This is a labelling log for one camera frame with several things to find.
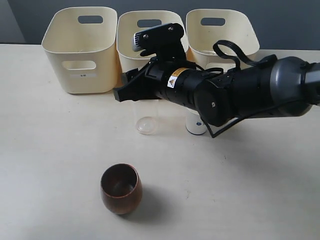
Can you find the middle cream plastic bin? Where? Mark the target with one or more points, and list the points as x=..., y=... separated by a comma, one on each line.
x=135, y=21

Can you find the left cream plastic bin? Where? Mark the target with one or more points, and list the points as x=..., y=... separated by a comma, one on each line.
x=80, y=44

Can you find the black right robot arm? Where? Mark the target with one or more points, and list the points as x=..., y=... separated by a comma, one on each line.
x=286, y=87

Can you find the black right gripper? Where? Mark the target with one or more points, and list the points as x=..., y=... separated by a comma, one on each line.
x=168, y=80

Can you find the white paper cup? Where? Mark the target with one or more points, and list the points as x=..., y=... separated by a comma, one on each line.
x=194, y=123

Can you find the clear plastic bottle white cap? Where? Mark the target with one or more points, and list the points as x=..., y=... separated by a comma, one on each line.
x=146, y=116

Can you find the cream plastic bin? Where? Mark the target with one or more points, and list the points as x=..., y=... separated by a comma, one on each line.
x=135, y=21
x=204, y=27
x=80, y=44

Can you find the right cream plastic bin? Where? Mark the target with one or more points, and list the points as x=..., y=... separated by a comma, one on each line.
x=204, y=27

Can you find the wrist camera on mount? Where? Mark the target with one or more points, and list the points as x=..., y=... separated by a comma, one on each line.
x=162, y=40

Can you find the brown wooden cup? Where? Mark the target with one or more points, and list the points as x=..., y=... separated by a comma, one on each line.
x=121, y=188

